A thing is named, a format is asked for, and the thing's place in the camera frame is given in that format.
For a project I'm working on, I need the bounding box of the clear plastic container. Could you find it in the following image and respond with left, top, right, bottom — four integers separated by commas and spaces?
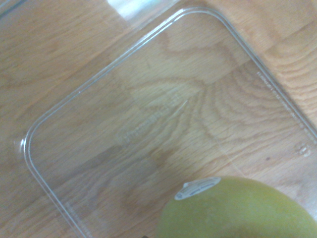
0, 0, 317, 238

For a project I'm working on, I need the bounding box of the green apple with sticker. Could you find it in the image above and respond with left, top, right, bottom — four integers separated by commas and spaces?
154, 176, 317, 238

